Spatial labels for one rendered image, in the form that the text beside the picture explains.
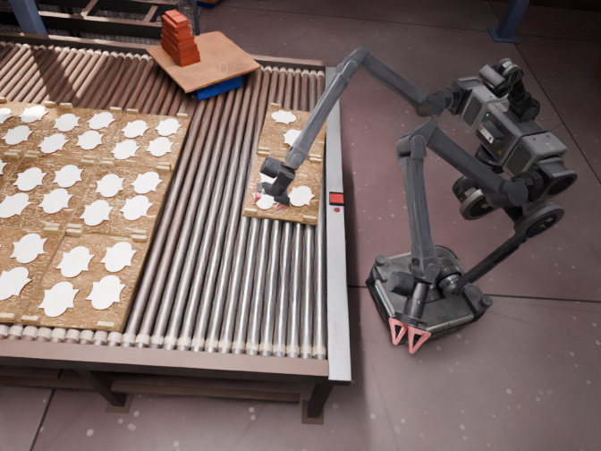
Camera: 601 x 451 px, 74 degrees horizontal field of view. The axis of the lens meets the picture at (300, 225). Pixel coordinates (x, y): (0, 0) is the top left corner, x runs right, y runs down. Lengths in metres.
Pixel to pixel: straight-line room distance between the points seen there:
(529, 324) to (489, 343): 0.34
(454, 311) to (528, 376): 0.61
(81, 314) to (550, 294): 2.89
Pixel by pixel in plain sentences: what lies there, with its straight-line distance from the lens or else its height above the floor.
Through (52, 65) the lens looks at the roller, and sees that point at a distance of 3.04.
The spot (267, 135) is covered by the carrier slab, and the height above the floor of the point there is 0.94.
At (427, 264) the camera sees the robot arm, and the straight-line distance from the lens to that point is 1.27.
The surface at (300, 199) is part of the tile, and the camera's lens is 1.91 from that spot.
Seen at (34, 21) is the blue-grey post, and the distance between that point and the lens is 3.33.
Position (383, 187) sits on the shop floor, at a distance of 3.43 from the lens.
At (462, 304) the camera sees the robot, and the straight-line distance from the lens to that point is 2.67.
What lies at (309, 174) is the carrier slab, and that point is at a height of 0.94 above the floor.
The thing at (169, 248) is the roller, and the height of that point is 0.92.
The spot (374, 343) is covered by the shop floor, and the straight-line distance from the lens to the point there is 2.63.
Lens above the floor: 2.35
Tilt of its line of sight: 51 degrees down
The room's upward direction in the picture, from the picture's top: 8 degrees clockwise
